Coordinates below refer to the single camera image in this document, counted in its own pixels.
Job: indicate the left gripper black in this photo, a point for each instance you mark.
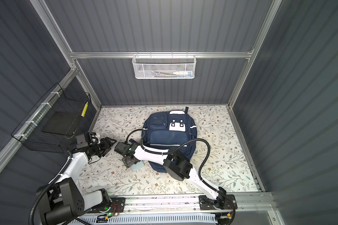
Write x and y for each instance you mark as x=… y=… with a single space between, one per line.
x=106 y=145

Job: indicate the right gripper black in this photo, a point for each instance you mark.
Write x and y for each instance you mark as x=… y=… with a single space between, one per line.
x=127 y=163

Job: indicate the light green calculator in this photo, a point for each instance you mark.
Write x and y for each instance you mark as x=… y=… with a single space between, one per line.
x=137 y=166

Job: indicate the navy blue student backpack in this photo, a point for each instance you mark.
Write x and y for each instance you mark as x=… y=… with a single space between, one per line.
x=169 y=129

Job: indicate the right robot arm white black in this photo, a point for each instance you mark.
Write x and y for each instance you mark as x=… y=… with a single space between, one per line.
x=176 y=164

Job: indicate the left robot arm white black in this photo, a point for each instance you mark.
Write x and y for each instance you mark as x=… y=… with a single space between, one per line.
x=60 y=201

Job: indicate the pens in white basket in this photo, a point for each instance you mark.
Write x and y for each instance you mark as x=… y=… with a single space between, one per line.
x=182 y=74

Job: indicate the black wire wall basket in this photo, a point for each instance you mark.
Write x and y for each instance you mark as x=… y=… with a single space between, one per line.
x=53 y=125

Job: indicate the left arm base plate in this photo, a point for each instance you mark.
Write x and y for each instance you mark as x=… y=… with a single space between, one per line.
x=115 y=205

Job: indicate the white wire mesh basket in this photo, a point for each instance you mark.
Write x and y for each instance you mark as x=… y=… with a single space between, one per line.
x=143 y=66

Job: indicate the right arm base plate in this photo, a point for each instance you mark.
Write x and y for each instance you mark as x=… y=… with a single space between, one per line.
x=221 y=203

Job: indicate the aluminium front rail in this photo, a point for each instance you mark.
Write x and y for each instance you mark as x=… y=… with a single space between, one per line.
x=190 y=203

